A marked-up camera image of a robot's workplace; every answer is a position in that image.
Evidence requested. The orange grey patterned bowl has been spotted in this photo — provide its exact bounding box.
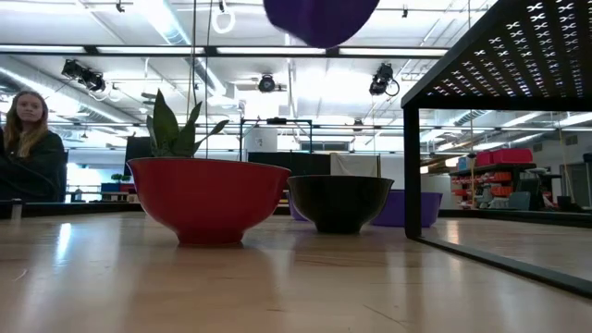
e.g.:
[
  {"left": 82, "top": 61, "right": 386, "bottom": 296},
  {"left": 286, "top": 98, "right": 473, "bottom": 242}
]
[{"left": 286, "top": 174, "right": 396, "bottom": 235}]

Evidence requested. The red blue floral bowl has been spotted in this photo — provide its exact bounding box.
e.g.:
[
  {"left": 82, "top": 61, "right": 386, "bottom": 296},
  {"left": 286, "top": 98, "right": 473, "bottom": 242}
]
[{"left": 126, "top": 156, "right": 292, "bottom": 246}]

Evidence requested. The small blue bowl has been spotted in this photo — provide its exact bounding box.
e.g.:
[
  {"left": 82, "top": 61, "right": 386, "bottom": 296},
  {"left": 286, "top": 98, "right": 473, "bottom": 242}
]
[
  {"left": 285, "top": 190, "right": 310, "bottom": 222},
  {"left": 262, "top": 0, "right": 381, "bottom": 50},
  {"left": 369, "top": 189, "right": 444, "bottom": 228}
]

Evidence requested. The white box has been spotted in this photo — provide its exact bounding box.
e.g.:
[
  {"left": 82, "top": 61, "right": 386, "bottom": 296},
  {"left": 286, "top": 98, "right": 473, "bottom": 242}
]
[{"left": 244, "top": 127, "right": 278, "bottom": 154}]

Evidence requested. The white cloth board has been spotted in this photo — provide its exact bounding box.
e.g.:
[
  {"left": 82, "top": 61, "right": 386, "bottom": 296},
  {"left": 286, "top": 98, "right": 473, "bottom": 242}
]
[{"left": 329, "top": 152, "right": 381, "bottom": 178}]

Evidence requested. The black ceiling spotlight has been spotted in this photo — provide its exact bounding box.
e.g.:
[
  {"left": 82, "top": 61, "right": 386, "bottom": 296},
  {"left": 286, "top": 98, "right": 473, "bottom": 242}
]
[
  {"left": 368, "top": 62, "right": 401, "bottom": 97},
  {"left": 61, "top": 58, "right": 107, "bottom": 93},
  {"left": 257, "top": 73, "right": 278, "bottom": 93}
]

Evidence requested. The green snake plant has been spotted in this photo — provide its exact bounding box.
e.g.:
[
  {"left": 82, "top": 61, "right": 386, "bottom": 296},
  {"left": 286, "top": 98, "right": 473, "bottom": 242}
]
[{"left": 145, "top": 88, "right": 231, "bottom": 159}]

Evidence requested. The black screen panel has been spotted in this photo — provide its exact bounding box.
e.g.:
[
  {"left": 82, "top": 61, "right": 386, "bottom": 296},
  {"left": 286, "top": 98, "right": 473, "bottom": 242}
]
[{"left": 123, "top": 135, "right": 154, "bottom": 177}]

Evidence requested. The black overhead rig beam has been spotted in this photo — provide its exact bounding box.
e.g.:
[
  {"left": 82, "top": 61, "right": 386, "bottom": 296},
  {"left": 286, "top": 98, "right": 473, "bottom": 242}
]
[{"left": 0, "top": 43, "right": 450, "bottom": 59}]

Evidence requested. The shelf with red bins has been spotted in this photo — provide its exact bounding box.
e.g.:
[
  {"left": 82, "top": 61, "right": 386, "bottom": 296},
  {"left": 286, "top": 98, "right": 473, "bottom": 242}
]
[{"left": 450, "top": 147, "right": 537, "bottom": 209}]

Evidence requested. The black perforated metal rack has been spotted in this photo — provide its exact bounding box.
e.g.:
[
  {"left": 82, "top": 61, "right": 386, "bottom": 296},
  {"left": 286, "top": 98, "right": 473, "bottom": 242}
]
[{"left": 400, "top": 0, "right": 592, "bottom": 300}]

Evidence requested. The person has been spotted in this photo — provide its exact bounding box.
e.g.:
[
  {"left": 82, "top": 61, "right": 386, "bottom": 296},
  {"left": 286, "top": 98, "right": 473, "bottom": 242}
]
[{"left": 0, "top": 90, "right": 68, "bottom": 204}]

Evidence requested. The black partition wall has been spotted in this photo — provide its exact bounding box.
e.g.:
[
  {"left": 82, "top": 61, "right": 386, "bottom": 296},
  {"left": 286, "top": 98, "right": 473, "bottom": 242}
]
[{"left": 247, "top": 151, "right": 332, "bottom": 177}]

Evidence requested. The black tube frame stand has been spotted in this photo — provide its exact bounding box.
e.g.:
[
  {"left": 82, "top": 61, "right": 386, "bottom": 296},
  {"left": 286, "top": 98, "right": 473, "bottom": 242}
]
[{"left": 239, "top": 117, "right": 315, "bottom": 162}]

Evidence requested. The white hanging ring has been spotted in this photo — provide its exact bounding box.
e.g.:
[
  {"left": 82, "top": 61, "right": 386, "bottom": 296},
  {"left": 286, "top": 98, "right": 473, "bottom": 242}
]
[{"left": 211, "top": 7, "right": 237, "bottom": 35}]

